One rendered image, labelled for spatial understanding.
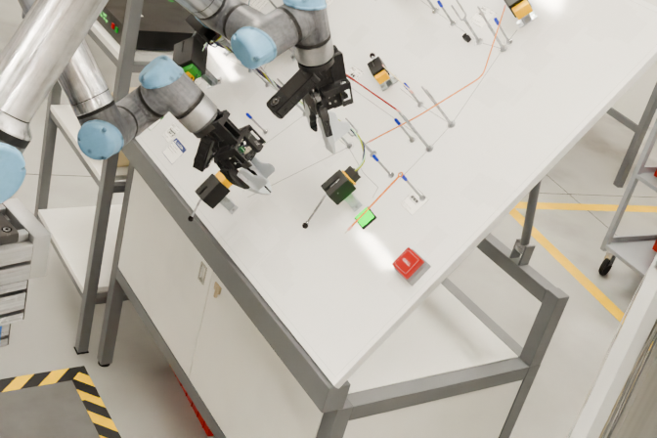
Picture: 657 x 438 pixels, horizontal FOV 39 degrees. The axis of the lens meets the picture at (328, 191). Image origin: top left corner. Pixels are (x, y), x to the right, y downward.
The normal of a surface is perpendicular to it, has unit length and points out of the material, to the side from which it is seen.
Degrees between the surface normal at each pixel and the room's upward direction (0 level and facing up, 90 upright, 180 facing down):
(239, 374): 90
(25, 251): 90
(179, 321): 90
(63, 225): 0
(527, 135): 52
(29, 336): 0
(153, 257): 90
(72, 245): 0
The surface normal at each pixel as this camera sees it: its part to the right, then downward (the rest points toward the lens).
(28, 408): 0.24, -0.87
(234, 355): -0.83, 0.05
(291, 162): -0.51, -0.49
